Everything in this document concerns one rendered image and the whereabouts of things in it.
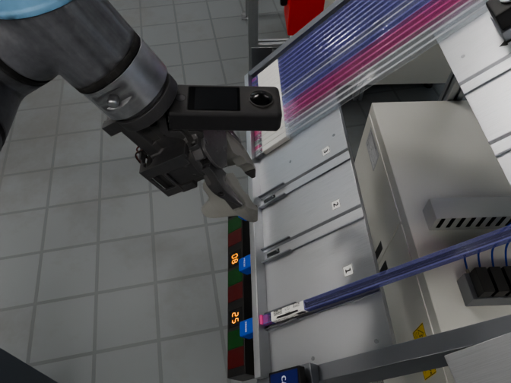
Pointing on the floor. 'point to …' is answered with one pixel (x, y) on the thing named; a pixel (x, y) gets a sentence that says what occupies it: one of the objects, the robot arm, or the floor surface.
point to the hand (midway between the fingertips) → (255, 191)
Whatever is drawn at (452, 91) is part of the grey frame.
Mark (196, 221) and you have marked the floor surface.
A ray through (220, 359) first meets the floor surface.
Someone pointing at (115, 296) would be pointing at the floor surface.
